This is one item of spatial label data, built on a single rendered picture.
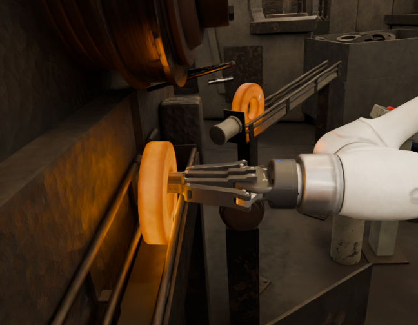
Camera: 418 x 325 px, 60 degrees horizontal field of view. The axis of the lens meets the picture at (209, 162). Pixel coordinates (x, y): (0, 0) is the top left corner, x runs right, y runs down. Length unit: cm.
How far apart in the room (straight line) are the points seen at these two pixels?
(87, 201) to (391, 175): 40
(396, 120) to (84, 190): 53
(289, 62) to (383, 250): 201
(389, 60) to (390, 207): 240
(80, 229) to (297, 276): 121
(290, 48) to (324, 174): 280
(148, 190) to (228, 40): 294
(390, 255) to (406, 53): 165
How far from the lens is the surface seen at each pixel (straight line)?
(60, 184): 42
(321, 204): 54
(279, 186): 52
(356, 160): 55
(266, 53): 332
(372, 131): 69
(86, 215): 48
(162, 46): 49
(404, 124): 72
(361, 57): 278
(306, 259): 166
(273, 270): 159
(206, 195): 51
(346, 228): 156
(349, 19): 503
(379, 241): 169
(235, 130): 108
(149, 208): 50
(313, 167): 53
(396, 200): 55
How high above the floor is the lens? 100
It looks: 23 degrees down
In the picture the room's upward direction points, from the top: 4 degrees counter-clockwise
